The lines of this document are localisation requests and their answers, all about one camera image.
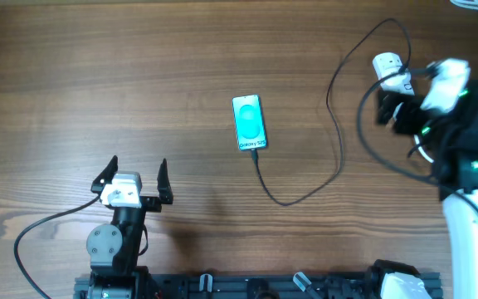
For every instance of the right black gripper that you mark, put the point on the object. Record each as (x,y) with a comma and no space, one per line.
(411,105)

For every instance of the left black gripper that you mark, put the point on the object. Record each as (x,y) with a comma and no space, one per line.
(153,203)

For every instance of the white power strip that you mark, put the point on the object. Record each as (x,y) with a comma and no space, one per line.
(388,63)

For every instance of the smartphone with teal screen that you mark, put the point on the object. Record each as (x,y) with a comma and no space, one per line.
(249,122)

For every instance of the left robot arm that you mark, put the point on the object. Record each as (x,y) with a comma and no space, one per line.
(114,248)

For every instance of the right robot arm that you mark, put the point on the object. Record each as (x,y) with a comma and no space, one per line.
(452,138)

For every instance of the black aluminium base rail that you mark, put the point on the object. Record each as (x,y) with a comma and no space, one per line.
(335,285)

